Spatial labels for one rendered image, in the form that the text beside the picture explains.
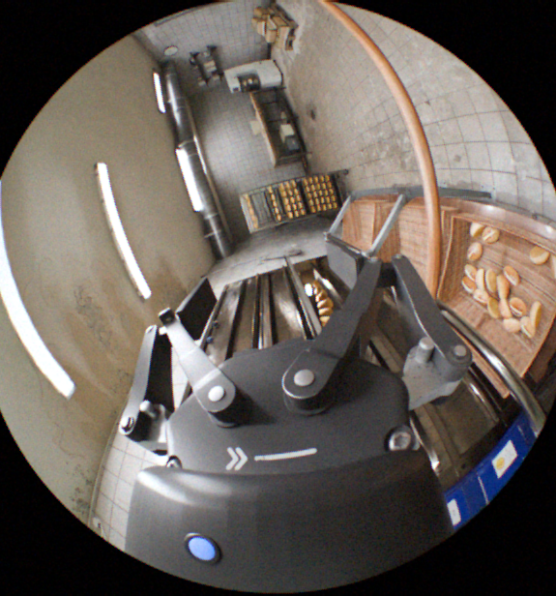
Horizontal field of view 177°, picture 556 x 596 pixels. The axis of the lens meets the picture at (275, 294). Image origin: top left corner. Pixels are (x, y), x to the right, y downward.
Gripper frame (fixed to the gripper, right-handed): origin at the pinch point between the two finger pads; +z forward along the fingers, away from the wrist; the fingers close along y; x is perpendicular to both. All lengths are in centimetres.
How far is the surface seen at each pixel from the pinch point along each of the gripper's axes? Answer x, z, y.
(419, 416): -55, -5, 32
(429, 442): -56, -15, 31
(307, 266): -56, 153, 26
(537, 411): -18.3, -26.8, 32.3
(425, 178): 7.4, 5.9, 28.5
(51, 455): -29, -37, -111
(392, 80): 26.5, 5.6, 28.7
